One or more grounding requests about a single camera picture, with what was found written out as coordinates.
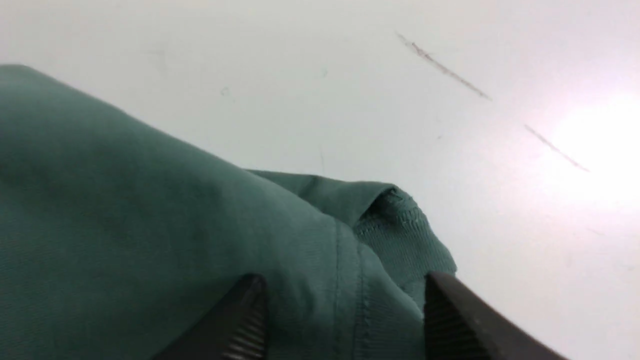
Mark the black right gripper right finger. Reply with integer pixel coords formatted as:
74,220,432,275
423,271,564,360

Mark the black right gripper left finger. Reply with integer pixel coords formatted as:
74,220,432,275
153,273,268,360

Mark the green long-sleeved shirt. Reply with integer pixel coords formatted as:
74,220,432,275
0,64,457,360

